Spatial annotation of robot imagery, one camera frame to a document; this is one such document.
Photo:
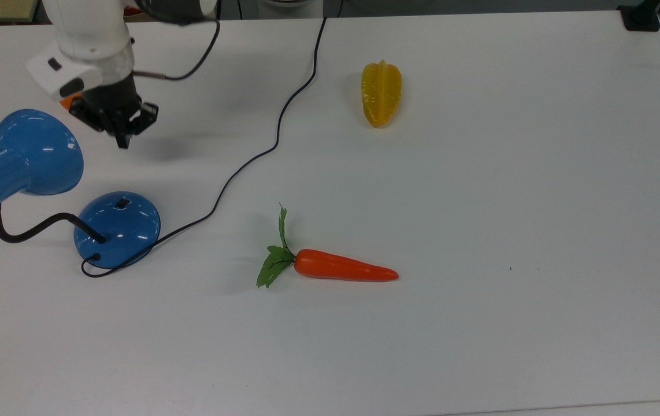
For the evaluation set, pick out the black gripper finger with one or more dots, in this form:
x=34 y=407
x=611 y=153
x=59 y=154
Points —
x=145 y=116
x=123 y=137

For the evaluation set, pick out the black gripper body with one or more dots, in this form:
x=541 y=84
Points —
x=107 y=104

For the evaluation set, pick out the blue gooseneck desk lamp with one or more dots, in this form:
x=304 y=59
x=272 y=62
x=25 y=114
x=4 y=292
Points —
x=116 y=228

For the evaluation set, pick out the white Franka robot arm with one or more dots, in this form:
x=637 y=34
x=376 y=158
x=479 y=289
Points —
x=90 y=40

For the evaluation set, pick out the orange mandarin fruit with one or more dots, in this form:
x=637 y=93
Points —
x=67 y=101

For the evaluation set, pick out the yellow toy starfruit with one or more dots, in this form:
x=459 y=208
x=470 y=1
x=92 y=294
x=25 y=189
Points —
x=382 y=92

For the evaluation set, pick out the orange toy carrot with leaves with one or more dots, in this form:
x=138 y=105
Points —
x=336 y=267

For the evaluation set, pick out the black table clamp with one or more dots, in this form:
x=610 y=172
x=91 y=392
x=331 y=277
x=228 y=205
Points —
x=641 y=16

